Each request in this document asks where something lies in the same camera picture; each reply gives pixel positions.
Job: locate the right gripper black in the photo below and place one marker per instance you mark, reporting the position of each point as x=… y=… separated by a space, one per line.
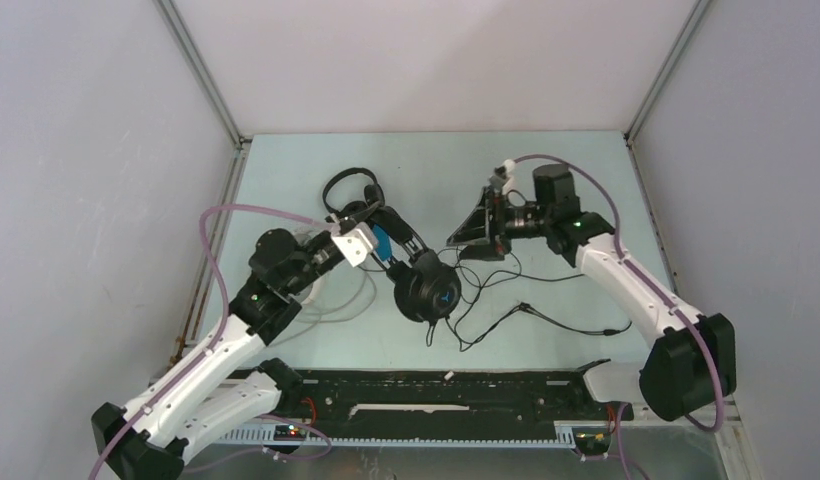
x=480 y=228

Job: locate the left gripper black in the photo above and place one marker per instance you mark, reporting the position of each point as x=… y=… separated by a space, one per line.
x=373 y=214

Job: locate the large black blue headphones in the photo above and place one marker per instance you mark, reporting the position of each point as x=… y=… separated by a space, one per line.
x=425 y=291

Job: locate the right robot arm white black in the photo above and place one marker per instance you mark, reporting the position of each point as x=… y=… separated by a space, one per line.
x=691 y=367

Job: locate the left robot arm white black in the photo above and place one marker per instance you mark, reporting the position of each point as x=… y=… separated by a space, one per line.
x=157 y=433

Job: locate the small black headphones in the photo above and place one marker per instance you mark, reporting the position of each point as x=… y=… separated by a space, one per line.
x=354 y=194

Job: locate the white gaming headphones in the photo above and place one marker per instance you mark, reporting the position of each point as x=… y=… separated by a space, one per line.
x=334 y=301

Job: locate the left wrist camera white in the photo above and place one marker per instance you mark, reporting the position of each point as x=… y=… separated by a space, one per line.
x=356 y=244

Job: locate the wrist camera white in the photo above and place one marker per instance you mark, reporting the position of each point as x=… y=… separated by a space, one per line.
x=356 y=244
x=502 y=180

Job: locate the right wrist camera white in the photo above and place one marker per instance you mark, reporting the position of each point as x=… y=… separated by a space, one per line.
x=502 y=180

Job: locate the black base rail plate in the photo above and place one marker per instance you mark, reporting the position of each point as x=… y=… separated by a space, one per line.
x=445 y=405

